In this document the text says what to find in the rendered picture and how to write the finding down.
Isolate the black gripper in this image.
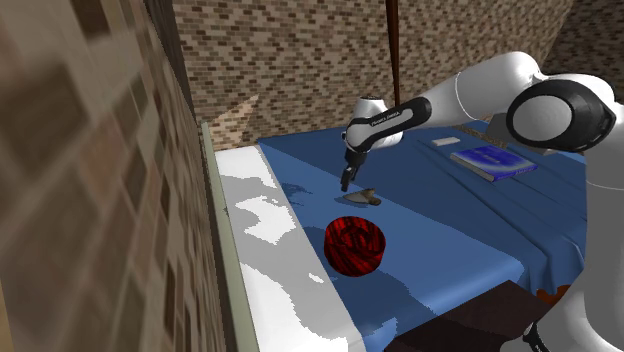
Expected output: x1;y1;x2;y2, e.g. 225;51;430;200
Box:
340;149;370;193

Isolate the grey brown flat object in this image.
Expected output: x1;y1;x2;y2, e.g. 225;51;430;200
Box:
343;187;383;207

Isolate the red patterned bowl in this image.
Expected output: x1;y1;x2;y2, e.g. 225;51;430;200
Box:
323;216;387;278

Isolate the bed with blue cover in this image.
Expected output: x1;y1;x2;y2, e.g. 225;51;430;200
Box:
200;119;588;352

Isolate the blue book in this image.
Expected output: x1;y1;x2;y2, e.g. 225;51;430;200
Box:
449;144;539;183

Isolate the dark brown wooden post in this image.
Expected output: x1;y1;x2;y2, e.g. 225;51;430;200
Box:
385;0;401;108

